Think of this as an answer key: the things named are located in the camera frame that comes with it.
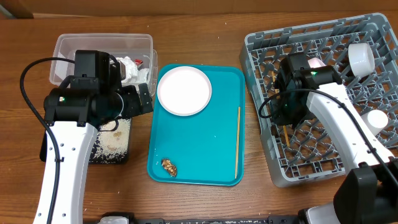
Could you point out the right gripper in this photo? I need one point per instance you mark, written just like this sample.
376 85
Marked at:
280 118

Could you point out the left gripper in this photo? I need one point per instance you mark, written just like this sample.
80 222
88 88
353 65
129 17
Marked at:
134 107

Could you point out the wooden chopstick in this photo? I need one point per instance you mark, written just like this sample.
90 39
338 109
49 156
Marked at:
284 127
237 143

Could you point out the white napkin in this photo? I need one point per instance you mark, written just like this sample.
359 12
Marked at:
131 74

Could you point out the rice pile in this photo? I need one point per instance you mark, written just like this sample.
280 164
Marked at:
112 140

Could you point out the red snack wrapper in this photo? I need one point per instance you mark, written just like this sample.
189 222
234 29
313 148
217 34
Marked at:
138 62

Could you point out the pink bowl with rice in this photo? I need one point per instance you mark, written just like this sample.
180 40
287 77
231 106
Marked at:
315 63

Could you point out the small white cup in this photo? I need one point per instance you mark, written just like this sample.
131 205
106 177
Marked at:
375 120

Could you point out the grey-green bowl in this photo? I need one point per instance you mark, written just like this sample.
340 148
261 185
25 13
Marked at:
361 59

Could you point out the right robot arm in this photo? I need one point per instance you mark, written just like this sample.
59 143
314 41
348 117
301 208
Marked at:
369 192

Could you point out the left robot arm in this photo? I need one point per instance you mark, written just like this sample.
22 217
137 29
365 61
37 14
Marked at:
74 112

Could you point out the black tray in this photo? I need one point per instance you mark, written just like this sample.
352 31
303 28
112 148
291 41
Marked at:
109 155

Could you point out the large white plate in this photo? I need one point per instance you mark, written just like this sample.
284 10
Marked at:
184 91

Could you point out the clear plastic bin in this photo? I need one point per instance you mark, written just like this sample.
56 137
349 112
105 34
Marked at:
134 46

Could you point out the brown food scrap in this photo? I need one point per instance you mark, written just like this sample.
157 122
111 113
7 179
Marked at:
169 167

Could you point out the teal serving tray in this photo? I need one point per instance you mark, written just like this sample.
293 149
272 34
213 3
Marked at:
202 146

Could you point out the grey dish rack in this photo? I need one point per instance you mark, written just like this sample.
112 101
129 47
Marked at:
312 155

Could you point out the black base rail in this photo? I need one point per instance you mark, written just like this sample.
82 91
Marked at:
129 218

